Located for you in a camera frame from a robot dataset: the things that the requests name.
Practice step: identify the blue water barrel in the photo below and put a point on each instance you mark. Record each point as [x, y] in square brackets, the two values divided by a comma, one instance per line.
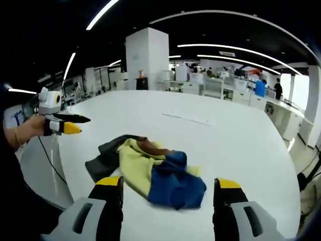
[260, 88]

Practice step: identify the white lab counter row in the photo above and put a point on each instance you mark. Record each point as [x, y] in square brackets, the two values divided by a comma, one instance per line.
[281, 113]

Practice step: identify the white shelf unit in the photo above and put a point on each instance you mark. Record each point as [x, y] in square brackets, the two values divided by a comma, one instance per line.
[213, 88]

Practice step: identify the black cabinet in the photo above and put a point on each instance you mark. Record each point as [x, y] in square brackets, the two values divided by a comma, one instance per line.
[141, 84]

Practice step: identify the long ceiling light strip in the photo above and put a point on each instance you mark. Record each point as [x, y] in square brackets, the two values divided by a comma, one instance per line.
[101, 15]
[230, 51]
[69, 65]
[22, 91]

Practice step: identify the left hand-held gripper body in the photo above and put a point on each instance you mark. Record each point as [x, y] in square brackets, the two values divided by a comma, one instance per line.
[50, 101]

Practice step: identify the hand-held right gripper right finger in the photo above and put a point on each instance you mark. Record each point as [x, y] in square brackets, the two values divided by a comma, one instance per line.
[250, 216]

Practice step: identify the black tripod stand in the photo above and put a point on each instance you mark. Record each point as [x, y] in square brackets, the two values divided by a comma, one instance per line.
[309, 173]

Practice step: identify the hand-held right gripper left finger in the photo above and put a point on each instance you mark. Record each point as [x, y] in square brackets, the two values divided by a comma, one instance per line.
[82, 216]

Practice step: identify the computer monitor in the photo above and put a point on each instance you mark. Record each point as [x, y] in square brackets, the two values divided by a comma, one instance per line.
[23, 113]

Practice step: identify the person's left hand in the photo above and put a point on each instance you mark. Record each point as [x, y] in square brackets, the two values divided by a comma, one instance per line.
[30, 129]

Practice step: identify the white template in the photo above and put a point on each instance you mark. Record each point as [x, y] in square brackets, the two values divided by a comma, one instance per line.
[189, 117]

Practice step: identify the white square pillar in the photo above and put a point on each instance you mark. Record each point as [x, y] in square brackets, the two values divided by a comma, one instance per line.
[148, 57]

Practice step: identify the yellow blue grey garment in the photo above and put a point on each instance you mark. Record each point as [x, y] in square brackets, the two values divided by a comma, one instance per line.
[160, 173]

